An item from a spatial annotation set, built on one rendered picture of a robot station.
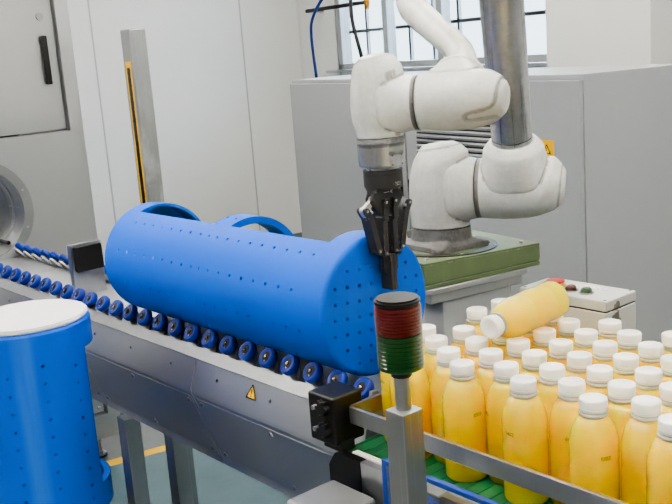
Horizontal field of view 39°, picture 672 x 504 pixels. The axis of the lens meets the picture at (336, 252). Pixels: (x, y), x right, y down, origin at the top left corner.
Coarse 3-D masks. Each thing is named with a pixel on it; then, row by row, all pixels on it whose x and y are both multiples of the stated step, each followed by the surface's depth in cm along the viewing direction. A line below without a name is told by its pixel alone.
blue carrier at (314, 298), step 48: (144, 240) 229; (192, 240) 215; (240, 240) 203; (288, 240) 193; (336, 240) 184; (144, 288) 229; (192, 288) 211; (240, 288) 197; (288, 288) 185; (336, 288) 179; (240, 336) 208; (288, 336) 188; (336, 336) 180
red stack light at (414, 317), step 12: (384, 312) 125; (396, 312) 124; (408, 312) 125; (420, 312) 127; (384, 324) 125; (396, 324) 125; (408, 324) 125; (420, 324) 126; (384, 336) 126; (396, 336) 125; (408, 336) 125
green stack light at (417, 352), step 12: (420, 336) 127; (384, 348) 126; (396, 348) 125; (408, 348) 126; (420, 348) 127; (384, 360) 127; (396, 360) 126; (408, 360) 126; (420, 360) 127; (384, 372) 127; (396, 372) 126; (408, 372) 126
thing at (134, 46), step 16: (128, 32) 298; (144, 32) 302; (128, 48) 300; (144, 48) 302; (128, 64) 302; (144, 64) 303; (128, 80) 304; (144, 80) 303; (128, 96) 306; (144, 96) 304; (144, 112) 305; (144, 128) 305; (144, 144) 306; (144, 160) 307; (144, 176) 308; (160, 176) 311; (144, 192) 310; (160, 192) 312; (192, 448) 332; (192, 464) 332; (192, 480) 333
